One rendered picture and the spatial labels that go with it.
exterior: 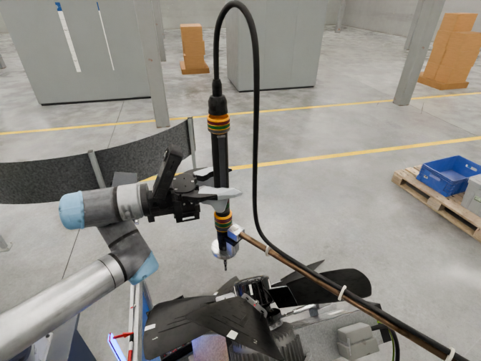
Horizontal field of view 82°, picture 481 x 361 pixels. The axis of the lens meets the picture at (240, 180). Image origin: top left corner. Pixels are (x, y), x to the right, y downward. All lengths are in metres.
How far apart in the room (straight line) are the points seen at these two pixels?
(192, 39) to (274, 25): 2.71
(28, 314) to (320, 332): 0.78
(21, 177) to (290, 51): 5.88
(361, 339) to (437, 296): 1.89
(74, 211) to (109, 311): 1.95
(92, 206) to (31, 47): 6.53
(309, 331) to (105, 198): 0.73
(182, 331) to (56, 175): 1.97
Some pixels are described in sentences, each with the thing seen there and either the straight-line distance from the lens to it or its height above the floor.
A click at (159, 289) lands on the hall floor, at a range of 2.52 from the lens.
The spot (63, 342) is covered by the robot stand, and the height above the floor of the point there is 1.00.
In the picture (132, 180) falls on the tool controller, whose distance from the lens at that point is 1.49.
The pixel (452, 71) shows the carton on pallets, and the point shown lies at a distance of 8.73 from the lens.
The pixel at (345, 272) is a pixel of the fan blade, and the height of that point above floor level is 1.40.
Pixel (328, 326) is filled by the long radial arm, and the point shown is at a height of 1.13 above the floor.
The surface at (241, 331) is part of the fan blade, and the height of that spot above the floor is 1.40.
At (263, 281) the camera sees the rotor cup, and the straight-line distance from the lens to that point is 0.93.
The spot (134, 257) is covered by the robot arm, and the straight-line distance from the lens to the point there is 0.69.
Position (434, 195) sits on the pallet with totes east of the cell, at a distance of 3.74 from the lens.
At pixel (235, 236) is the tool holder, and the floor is 1.55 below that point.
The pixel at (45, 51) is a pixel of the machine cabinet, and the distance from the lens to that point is 7.00.
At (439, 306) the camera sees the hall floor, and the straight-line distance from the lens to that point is 2.81.
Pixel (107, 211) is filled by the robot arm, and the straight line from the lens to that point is 0.61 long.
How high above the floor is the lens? 2.01
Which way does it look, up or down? 34 degrees down
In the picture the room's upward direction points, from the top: straight up
